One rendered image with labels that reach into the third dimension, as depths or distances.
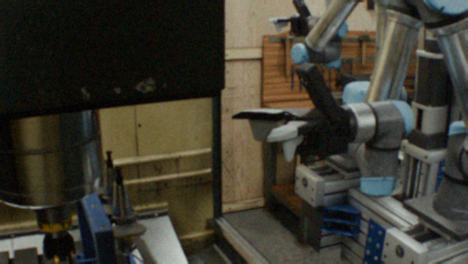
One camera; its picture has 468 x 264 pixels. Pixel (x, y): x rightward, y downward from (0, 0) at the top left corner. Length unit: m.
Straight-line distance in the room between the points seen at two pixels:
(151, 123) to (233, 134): 1.94
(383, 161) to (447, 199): 0.31
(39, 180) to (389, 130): 0.64
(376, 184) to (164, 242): 1.00
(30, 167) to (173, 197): 1.32
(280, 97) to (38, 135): 3.14
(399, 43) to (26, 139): 0.77
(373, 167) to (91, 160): 0.57
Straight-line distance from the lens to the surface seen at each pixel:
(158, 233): 1.78
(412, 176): 1.48
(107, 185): 1.08
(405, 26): 1.03
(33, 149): 0.54
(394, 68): 1.03
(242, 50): 3.47
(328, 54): 1.74
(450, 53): 0.95
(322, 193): 1.49
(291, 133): 0.75
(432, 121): 1.38
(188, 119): 1.74
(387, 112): 0.91
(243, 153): 3.67
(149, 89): 0.49
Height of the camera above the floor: 1.66
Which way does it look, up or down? 16 degrees down
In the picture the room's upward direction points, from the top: straight up
